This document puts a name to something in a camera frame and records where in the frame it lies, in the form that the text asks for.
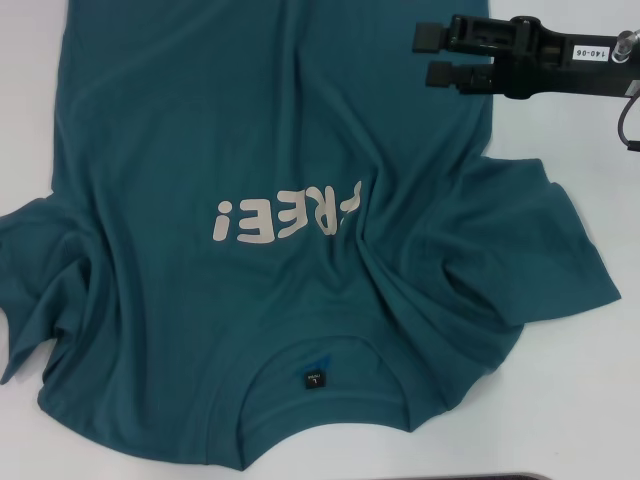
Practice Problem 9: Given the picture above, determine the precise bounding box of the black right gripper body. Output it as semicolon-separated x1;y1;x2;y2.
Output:
492;14;632;100

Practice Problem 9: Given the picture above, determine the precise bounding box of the teal blue printed t-shirt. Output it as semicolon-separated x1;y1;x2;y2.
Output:
0;0;623;446

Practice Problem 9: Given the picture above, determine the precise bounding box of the dark grey gripper cable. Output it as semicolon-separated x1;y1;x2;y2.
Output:
618;97;640;152

